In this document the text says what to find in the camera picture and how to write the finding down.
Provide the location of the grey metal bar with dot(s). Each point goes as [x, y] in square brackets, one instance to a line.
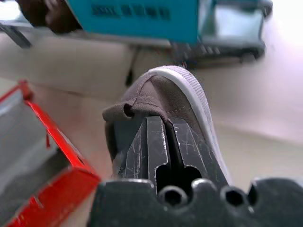
[14, 34]

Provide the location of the red shoebox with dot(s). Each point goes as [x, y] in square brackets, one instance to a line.
[33, 156]

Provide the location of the teal box with dark print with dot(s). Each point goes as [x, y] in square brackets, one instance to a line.
[139, 19]

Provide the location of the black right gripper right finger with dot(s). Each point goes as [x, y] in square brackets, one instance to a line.
[189, 151]

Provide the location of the grey canvas shoe white sole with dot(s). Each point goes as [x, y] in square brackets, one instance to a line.
[170, 94]

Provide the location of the dark brown rounded object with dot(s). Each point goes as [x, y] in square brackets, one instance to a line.
[50, 14]

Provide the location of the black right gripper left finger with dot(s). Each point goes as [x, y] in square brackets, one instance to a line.
[151, 146]

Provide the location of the dark teal framed container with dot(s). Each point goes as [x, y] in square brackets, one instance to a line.
[233, 28]

